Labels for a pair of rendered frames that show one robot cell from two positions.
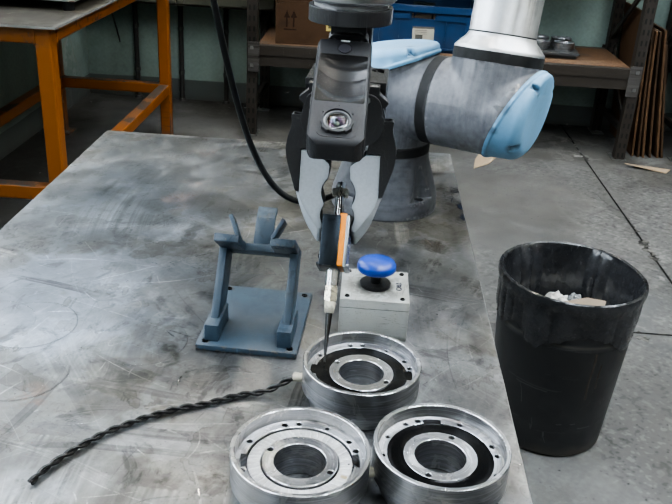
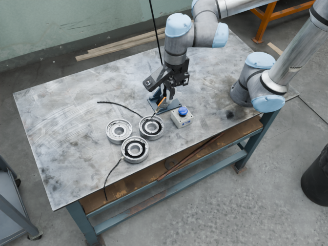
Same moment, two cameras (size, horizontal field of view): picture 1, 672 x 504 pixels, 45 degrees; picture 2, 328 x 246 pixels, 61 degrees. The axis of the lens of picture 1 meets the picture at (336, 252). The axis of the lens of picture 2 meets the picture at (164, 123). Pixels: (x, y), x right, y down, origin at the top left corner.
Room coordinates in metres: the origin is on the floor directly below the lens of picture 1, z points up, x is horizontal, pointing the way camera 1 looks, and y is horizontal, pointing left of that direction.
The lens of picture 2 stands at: (0.26, -0.59, 1.77)
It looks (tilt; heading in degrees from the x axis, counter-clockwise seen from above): 54 degrees down; 54
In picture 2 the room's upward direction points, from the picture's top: 6 degrees clockwise
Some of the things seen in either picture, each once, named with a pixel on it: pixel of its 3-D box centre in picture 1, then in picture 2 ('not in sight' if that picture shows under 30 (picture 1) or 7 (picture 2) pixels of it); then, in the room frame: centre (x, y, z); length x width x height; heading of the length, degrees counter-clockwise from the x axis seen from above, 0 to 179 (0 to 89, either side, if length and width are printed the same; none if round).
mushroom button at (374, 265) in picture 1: (375, 280); (182, 113); (0.75, -0.04, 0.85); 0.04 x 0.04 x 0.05
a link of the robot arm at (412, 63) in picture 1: (397, 89); (257, 70); (1.10, -0.07, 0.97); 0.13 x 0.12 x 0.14; 62
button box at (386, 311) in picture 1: (374, 299); (183, 116); (0.76, -0.04, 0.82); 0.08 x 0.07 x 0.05; 178
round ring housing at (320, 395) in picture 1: (360, 380); (151, 128); (0.61, -0.03, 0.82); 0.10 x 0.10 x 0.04
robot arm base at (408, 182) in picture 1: (386, 169); (248, 88); (1.11, -0.06, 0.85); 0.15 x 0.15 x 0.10
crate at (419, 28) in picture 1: (422, 22); not in sight; (4.22, -0.37, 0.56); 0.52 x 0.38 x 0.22; 85
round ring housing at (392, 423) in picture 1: (439, 464); (134, 150); (0.50, -0.09, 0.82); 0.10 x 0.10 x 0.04
